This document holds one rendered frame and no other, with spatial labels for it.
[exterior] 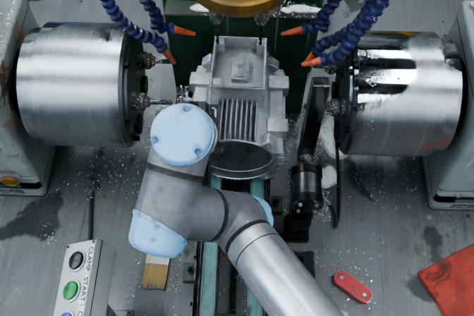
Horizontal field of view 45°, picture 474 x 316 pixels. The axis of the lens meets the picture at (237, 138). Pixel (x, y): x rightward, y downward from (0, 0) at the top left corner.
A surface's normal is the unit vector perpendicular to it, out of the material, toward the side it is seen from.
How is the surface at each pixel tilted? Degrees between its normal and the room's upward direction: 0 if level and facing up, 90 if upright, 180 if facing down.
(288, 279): 15
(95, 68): 21
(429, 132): 69
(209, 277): 0
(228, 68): 0
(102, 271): 60
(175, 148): 30
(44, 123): 73
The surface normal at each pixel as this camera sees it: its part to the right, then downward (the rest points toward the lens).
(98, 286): 0.86, -0.23
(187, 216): 0.69, 0.18
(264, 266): -0.39, -0.51
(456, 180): -0.04, 0.86
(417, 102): -0.03, 0.22
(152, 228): -0.16, 0.00
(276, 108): 0.00, -0.51
